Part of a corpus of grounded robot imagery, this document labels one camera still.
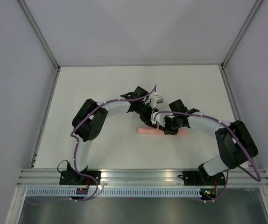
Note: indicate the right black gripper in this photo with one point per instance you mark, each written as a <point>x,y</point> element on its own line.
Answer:
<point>166,130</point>

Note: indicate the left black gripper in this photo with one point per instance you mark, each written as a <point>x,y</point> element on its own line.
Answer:
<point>146,119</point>

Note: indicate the pink cloth napkin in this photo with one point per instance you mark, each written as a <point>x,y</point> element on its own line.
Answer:
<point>156,131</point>

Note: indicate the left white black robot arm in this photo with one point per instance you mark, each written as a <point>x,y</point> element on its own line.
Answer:
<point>88,123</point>

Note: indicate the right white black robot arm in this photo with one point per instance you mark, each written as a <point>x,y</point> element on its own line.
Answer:
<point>235,144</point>

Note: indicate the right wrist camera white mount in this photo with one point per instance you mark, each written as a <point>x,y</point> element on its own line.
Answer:
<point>157,119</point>

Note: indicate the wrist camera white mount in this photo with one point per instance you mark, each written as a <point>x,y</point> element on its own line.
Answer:
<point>157,119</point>
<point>156,100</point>

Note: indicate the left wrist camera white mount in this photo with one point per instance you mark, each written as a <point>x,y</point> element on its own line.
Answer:
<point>156,100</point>

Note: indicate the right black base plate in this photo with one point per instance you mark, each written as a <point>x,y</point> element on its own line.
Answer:
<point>197,178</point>

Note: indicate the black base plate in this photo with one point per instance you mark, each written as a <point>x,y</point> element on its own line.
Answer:
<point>197,178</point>
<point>75,179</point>

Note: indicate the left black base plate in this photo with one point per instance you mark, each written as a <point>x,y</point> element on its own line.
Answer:
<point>75,179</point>

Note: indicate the aluminium mounting rail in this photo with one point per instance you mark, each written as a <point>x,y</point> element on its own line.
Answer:
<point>37,177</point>

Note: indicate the white slotted cable duct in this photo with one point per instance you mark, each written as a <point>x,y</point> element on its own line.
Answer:
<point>116,192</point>

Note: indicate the right aluminium frame post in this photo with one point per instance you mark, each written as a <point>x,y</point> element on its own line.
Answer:
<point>250,16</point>

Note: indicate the aluminium frame post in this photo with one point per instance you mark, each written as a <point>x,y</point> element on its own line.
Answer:
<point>32,22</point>
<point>250,16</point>

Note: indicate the left aluminium frame post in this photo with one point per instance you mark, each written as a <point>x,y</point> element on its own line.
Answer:
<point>32,22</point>

